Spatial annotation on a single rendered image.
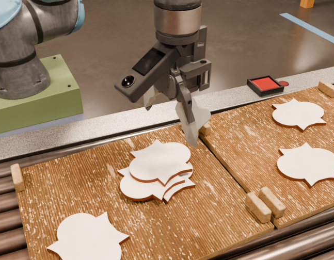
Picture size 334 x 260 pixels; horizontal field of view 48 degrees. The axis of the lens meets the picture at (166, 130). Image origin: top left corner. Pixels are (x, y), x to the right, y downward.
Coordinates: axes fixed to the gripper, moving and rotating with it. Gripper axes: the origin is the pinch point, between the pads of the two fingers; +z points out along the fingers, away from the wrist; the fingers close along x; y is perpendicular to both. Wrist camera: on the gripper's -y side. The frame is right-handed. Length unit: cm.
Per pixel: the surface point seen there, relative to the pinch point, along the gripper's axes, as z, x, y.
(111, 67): 105, 203, 97
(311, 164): 9.5, -17.9, 24.5
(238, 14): 105, 224, 267
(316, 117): 9.5, -8.4, 39.7
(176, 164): 7.7, -2.4, 0.8
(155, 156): 7.7, 2.1, -1.3
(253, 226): 10.4, -21.2, 3.5
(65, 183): 10.5, 8.9, -18.8
